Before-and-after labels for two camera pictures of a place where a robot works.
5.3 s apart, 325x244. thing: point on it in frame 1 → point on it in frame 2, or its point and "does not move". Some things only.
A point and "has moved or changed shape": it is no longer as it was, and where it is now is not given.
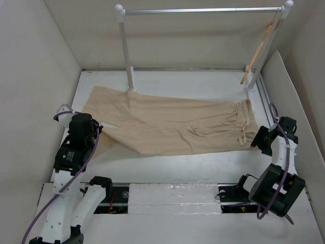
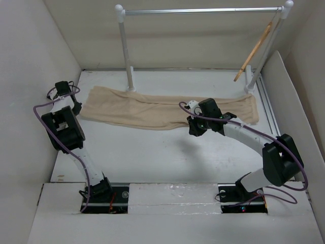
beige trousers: (134, 123) has moved or changed shape
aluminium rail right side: (264, 98) does not move
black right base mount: (233, 200) does not move
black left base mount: (117, 201) does not move
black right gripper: (257, 141) → (193, 129)
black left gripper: (99, 127) → (77, 108)
